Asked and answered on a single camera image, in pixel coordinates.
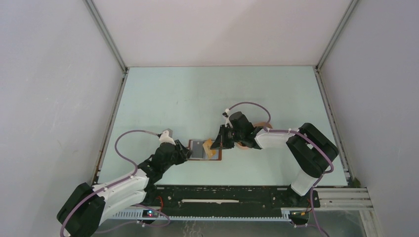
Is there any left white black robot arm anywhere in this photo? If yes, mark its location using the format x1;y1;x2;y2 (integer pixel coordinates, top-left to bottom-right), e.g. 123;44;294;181
56;140;192;237

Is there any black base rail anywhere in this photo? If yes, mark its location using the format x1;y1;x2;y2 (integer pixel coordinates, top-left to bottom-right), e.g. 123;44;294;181
141;185;320;218

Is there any pink oval tray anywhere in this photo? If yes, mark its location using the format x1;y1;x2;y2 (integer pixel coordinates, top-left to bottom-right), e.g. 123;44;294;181
235;122;273;150

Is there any brown leather card holder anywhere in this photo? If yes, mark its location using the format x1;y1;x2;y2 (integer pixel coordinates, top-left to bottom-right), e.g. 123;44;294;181
188;139;222;161

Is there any gold VIP card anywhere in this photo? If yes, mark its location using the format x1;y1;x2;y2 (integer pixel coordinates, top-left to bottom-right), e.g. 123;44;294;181
203;139;217;159

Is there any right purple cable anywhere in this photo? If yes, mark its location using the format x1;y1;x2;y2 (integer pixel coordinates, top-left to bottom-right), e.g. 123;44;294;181
226;101;335;237

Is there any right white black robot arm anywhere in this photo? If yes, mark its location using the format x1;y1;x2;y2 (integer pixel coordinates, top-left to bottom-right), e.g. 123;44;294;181
210;112;339;206

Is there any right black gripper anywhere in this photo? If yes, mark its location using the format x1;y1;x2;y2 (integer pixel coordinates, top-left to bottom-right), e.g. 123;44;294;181
211;124;244;150

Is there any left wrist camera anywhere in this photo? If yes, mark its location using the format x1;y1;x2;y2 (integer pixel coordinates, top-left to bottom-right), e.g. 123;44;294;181
159;129;175;145

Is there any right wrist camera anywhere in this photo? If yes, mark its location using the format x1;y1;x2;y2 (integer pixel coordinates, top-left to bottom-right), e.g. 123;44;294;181
222;109;233;128

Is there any aluminium frame rail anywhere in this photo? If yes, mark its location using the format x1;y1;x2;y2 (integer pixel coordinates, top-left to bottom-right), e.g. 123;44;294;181
83;0;128;74

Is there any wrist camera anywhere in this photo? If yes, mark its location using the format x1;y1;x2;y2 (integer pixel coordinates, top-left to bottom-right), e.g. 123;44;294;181
222;109;233;128
159;129;175;145

